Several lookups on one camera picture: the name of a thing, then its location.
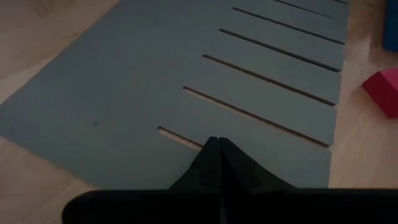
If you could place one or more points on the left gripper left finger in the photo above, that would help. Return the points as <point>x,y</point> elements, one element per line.
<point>205,174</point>

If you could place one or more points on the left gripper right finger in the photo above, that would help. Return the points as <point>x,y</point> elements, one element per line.
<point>242,177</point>

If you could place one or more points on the short grey slotted divider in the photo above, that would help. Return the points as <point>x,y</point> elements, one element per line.
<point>140,77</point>

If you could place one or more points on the red wooden block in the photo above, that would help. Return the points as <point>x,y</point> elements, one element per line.
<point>384,93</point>

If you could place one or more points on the long blue wooden block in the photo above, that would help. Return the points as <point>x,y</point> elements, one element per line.
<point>391,25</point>

